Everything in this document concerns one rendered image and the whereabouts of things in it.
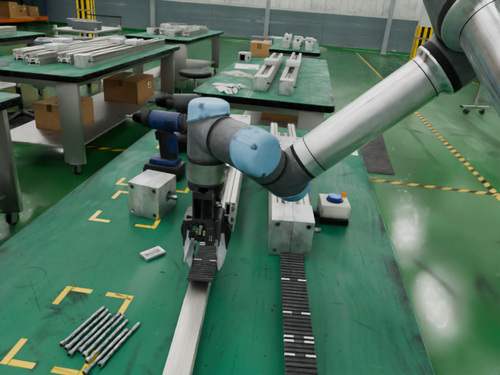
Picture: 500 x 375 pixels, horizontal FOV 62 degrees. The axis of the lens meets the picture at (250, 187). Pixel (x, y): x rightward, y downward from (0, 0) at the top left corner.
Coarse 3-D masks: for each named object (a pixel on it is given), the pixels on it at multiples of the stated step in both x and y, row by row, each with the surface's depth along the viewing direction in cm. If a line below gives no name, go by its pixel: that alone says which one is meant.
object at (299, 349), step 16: (288, 256) 93; (288, 272) 87; (304, 272) 88; (288, 288) 82; (304, 288) 83; (288, 304) 78; (304, 304) 78; (288, 320) 74; (304, 320) 74; (288, 336) 70; (304, 336) 70; (288, 352) 67; (304, 352) 67; (288, 368) 64; (304, 368) 65
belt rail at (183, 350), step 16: (192, 288) 81; (208, 288) 82; (192, 304) 76; (192, 320) 73; (176, 336) 69; (192, 336) 69; (176, 352) 66; (192, 352) 66; (176, 368) 63; (192, 368) 66
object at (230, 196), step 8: (232, 168) 136; (232, 176) 119; (240, 176) 126; (232, 184) 114; (240, 184) 129; (224, 192) 117; (232, 192) 110; (224, 200) 114; (232, 200) 105; (224, 208) 109; (232, 208) 107; (232, 216) 106; (232, 224) 107
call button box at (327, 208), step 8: (320, 200) 116; (328, 200) 115; (344, 200) 116; (320, 208) 115; (328, 208) 113; (336, 208) 112; (344, 208) 112; (320, 216) 114; (328, 216) 113; (336, 216) 113; (344, 216) 113; (328, 224) 114; (336, 224) 114; (344, 224) 114
